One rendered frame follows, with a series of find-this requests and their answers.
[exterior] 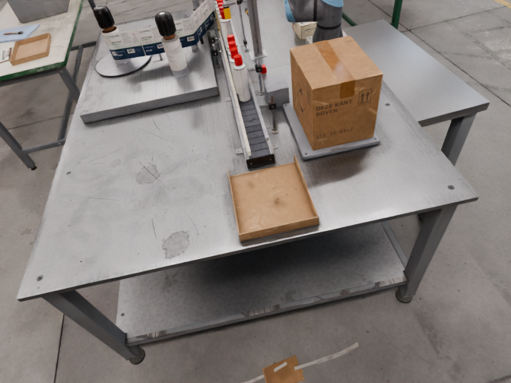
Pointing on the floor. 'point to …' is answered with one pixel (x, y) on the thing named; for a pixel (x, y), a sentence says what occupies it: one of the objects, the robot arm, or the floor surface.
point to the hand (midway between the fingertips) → (306, 22)
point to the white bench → (45, 66)
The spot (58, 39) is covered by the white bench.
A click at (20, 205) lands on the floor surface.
